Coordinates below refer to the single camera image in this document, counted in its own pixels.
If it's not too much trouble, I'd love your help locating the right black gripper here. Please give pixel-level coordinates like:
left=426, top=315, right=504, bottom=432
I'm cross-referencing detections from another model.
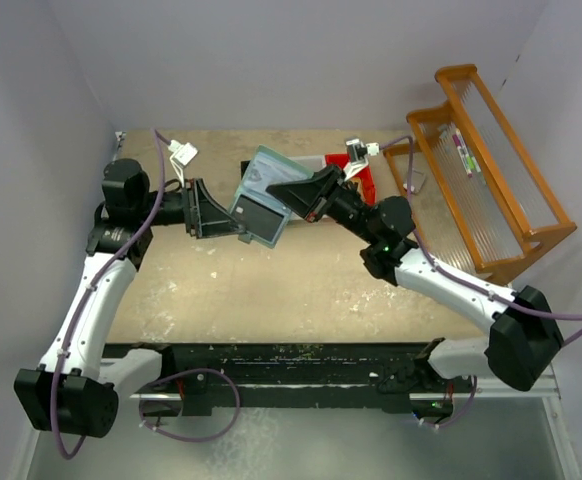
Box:
left=266, top=162, right=379, bottom=244

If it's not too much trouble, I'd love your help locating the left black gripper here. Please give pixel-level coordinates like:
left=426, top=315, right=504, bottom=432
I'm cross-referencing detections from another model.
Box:
left=136, top=177, right=245, bottom=238

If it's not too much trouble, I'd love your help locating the black credit card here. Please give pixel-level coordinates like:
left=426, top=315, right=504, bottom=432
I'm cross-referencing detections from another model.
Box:
left=231, top=195, right=288, bottom=248

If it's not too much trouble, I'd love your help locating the green leather card holder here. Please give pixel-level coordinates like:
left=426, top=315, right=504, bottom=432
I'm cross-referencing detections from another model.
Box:
left=229, top=145, right=313, bottom=223

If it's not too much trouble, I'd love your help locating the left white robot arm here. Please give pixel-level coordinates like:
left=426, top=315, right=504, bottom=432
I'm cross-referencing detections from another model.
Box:
left=14, top=158, right=185, bottom=441

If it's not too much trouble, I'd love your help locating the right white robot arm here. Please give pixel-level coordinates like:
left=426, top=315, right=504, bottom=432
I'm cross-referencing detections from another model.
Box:
left=266, top=165, right=564, bottom=392

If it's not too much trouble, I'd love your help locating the white plastic bin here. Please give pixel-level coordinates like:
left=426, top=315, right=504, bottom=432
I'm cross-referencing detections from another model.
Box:
left=291, top=155, right=326, bottom=172

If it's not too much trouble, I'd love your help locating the red plastic bin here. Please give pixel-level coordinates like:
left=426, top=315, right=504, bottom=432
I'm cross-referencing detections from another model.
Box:
left=324, top=153, right=376, bottom=205

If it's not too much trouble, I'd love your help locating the black plastic bin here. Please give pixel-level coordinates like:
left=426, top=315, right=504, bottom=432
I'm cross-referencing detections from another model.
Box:
left=240, top=160, right=250, bottom=177

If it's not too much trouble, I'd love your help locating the small grey box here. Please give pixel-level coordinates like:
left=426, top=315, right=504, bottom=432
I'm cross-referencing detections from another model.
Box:
left=403, top=169, right=427, bottom=195

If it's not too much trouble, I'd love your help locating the purple marker pen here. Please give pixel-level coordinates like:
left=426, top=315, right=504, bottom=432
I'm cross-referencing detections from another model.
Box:
left=452, top=128, right=473, bottom=178

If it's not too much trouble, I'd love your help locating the green marker pen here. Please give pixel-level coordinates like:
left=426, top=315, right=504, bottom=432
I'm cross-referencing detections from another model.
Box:
left=465, top=154, right=486, bottom=185

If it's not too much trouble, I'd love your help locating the wooden tiered rack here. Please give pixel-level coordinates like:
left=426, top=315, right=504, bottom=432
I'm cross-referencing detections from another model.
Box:
left=383, top=64, right=577, bottom=285

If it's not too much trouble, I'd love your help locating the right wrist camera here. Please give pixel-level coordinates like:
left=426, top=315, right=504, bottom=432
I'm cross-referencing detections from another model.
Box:
left=342, top=138, right=380, bottom=180

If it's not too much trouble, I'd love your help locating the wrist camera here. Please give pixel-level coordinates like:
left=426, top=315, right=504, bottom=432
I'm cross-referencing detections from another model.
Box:
left=342, top=138, right=380, bottom=180
left=168, top=140, right=199, bottom=184

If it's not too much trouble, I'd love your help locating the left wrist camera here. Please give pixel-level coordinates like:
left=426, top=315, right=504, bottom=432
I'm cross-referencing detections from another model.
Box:
left=168, top=140, right=199, bottom=184

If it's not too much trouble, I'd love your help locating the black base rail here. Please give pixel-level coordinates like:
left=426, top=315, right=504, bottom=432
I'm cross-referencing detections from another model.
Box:
left=103, top=341, right=477, bottom=416

